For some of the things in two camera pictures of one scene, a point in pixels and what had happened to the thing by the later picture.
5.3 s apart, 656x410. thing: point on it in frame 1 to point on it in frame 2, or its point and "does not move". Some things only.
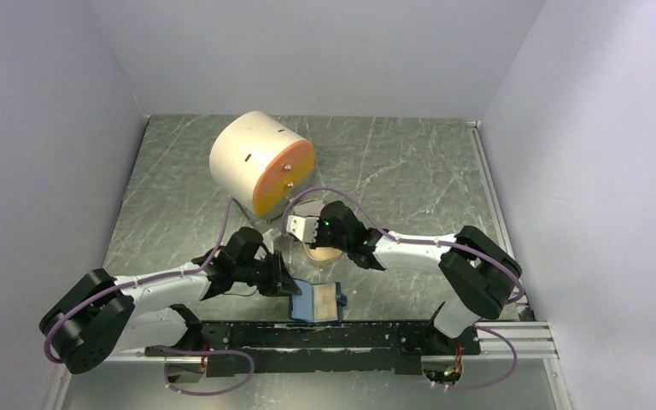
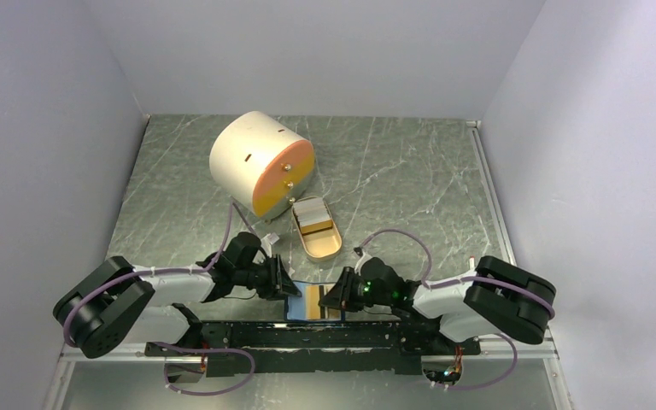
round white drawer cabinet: (260, 162) does not move
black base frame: (395, 347) does not move
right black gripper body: (325, 239) to (355, 292)
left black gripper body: (266, 272) does not move
